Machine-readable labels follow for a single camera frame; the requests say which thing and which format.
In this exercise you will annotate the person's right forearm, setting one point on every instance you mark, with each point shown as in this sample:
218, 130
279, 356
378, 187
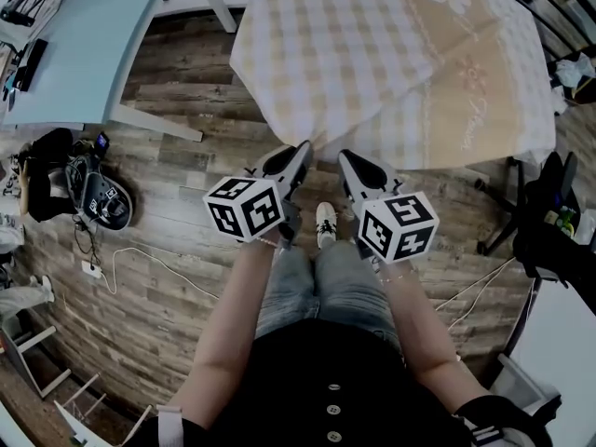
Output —
419, 324

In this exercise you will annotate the light blue table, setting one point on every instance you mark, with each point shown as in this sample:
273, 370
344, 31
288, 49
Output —
93, 54

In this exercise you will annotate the white table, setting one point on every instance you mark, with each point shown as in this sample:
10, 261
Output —
572, 324

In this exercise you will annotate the black metal railing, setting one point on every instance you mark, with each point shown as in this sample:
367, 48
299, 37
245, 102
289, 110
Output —
559, 21

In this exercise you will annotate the white metal frame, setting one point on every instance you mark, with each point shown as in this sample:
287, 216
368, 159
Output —
21, 366

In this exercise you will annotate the person's blue jeans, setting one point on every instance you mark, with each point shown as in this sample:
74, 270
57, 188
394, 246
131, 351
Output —
298, 296

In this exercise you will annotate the black office chair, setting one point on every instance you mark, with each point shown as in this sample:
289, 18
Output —
545, 249

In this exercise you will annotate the clear plastic bag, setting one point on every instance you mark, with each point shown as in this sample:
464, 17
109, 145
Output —
586, 226

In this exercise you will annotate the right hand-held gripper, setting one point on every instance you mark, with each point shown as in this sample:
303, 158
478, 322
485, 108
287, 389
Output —
400, 231

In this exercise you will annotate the green and yellow object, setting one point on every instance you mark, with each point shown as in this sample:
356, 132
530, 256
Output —
565, 221

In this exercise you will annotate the person's left forearm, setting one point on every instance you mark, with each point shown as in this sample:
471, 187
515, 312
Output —
223, 324

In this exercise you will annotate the white slatted rack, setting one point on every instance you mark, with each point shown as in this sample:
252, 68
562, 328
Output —
70, 419

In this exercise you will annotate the person's right shoe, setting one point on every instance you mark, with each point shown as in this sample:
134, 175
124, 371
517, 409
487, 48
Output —
326, 224

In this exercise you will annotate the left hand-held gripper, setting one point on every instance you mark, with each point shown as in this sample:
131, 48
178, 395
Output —
247, 212

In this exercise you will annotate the white plastic bag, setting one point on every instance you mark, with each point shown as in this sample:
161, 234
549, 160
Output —
572, 70

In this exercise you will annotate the spare grey gripper device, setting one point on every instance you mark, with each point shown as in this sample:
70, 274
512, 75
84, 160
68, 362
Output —
118, 207

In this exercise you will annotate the white power strip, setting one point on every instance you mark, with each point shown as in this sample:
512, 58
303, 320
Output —
93, 269

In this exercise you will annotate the black smartphone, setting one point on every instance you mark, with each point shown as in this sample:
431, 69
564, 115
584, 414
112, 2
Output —
102, 142

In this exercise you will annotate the person's black top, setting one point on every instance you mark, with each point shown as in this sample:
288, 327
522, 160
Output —
326, 366

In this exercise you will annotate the beige checkered bed cover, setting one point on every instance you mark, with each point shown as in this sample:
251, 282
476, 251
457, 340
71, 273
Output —
349, 40

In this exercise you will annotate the black flat box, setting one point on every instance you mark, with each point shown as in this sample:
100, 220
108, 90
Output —
31, 63

